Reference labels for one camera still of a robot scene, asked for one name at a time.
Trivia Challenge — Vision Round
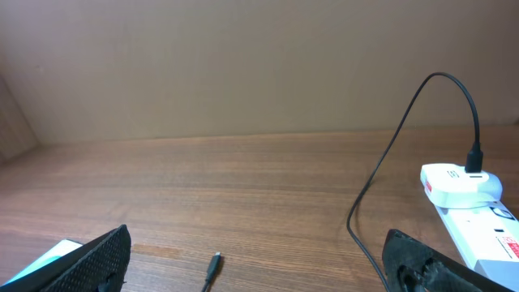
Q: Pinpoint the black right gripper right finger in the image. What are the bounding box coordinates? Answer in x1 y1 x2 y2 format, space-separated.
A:
382 229 508 292

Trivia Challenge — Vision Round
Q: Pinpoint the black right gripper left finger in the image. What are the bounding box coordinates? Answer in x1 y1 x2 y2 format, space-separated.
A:
1 225 131 292

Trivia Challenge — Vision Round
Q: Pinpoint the white power strip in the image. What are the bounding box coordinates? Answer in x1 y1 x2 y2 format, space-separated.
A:
426 191 518 291

